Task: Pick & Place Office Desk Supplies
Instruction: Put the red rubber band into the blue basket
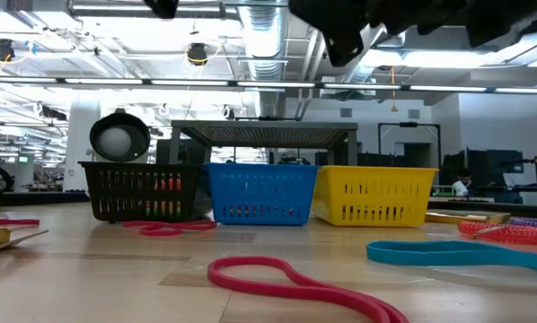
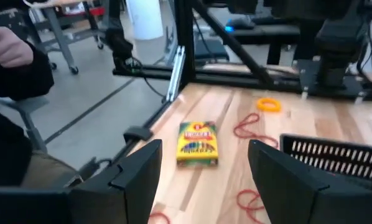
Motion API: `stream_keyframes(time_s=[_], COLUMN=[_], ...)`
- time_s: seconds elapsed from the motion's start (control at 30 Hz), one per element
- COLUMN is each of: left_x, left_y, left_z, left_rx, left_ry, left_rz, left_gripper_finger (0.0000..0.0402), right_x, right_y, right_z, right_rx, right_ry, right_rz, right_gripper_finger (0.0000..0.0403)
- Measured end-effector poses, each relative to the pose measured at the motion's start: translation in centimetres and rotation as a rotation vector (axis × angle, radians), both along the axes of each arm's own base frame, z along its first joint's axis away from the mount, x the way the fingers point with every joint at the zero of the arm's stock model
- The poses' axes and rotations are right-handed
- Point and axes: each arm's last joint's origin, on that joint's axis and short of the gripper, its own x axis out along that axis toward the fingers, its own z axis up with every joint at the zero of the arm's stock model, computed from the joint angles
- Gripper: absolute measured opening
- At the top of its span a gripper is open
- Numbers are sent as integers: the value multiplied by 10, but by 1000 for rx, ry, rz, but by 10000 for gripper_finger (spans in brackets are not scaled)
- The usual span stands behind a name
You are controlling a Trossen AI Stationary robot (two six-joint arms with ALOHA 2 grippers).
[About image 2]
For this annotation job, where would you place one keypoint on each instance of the black plastic basket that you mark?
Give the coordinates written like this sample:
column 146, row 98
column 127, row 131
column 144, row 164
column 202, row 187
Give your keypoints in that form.
column 285, row 140

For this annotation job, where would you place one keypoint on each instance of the person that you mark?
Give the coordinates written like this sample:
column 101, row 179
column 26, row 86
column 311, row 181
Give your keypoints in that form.
column 5, row 140

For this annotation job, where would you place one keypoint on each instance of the black edge clip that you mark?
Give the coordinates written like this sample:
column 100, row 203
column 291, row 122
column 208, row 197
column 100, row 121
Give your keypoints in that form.
column 137, row 133

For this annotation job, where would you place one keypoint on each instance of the grey rolling table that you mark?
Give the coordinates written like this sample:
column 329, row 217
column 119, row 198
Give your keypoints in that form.
column 60, row 34

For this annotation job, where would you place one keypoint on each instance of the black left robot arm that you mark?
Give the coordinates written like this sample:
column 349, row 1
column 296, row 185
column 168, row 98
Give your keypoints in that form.
column 335, row 43

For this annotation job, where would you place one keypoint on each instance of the black computer mouse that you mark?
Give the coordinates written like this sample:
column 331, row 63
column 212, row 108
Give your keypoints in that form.
column 245, row 22

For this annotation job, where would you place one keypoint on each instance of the white round column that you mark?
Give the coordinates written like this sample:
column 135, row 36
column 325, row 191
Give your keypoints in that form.
column 144, row 18

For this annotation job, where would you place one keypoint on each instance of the red rubber band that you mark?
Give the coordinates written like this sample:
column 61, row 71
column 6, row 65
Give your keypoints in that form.
column 235, row 130
column 239, row 202
column 158, row 214

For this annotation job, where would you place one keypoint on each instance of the person's hand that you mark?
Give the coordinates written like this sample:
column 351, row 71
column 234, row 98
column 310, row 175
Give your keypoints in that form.
column 8, row 46

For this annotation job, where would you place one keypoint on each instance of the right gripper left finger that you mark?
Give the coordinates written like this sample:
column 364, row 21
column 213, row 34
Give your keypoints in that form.
column 127, row 193

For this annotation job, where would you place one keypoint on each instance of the silver aluminium bar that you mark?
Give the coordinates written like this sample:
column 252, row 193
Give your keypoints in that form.
column 176, row 71

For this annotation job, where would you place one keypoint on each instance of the yellow crayon box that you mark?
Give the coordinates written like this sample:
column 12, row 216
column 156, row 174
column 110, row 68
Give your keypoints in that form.
column 198, row 143

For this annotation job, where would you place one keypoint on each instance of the black desk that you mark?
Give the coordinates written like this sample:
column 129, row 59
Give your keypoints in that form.
column 267, row 31

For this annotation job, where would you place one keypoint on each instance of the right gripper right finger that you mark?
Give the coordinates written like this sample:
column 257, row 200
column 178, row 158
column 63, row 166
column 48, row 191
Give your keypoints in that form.
column 285, row 193

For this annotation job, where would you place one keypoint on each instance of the grey chair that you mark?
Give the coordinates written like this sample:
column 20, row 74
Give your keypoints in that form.
column 24, row 104

